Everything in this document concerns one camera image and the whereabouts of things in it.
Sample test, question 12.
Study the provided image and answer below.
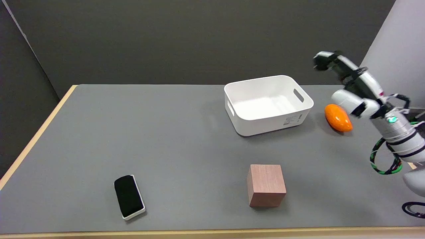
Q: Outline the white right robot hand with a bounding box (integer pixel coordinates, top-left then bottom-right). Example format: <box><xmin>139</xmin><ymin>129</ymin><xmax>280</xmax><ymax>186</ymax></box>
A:
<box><xmin>313</xmin><ymin>51</ymin><xmax>390</xmax><ymax>120</ymax></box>

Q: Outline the brown wooden cube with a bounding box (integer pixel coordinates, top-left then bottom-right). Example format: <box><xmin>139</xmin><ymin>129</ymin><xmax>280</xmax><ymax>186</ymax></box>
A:
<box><xmin>247</xmin><ymin>164</ymin><xmax>287</xmax><ymax>208</ymax></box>

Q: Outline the orange oval toy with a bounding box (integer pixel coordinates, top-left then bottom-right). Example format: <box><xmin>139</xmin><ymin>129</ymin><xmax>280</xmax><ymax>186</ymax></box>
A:
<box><xmin>324</xmin><ymin>104</ymin><xmax>353</xmax><ymax>132</ymax></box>

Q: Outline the white plastic storage bin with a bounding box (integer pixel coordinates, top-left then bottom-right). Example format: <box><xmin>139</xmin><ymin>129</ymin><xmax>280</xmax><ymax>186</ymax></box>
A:
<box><xmin>224</xmin><ymin>75</ymin><xmax>314</xmax><ymax>137</ymax></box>

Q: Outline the black whiteboard eraser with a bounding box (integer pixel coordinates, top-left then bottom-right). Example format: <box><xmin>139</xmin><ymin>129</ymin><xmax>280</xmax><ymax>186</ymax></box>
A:
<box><xmin>114</xmin><ymin>175</ymin><xmax>146</xmax><ymax>220</ymax></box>

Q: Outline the black green braided cable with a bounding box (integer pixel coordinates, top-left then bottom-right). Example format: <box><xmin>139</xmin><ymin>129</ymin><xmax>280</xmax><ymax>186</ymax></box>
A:
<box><xmin>370</xmin><ymin>137</ymin><xmax>403</xmax><ymax>175</ymax></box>

